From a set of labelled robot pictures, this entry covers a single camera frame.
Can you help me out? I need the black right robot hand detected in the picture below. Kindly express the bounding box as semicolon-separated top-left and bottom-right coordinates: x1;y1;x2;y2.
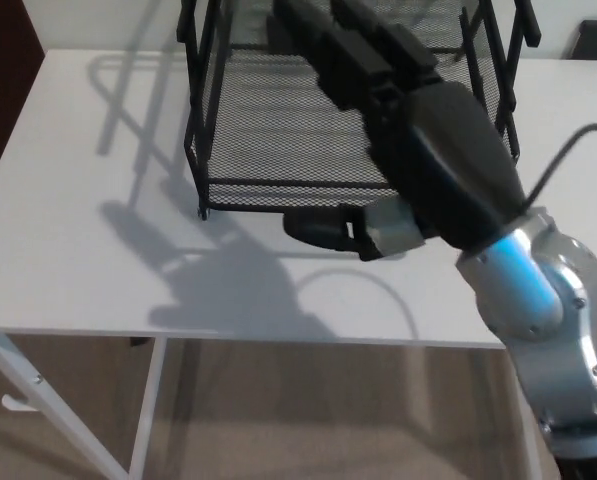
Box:
270;0;539;264

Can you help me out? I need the white desk with metal legs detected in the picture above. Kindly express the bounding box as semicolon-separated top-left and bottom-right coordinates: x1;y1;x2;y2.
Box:
0;48;597;480

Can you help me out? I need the white desk side hook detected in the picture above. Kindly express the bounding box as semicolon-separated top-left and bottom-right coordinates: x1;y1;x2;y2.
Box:
1;394;40;413

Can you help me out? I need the dark brown wooden door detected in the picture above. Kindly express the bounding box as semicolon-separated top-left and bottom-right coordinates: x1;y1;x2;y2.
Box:
0;0;47;164

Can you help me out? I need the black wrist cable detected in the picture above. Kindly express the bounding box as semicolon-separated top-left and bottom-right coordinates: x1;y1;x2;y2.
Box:
524;123;597;281

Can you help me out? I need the black wire file rack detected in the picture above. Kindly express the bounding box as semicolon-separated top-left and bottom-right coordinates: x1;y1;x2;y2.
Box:
176;0;543;222

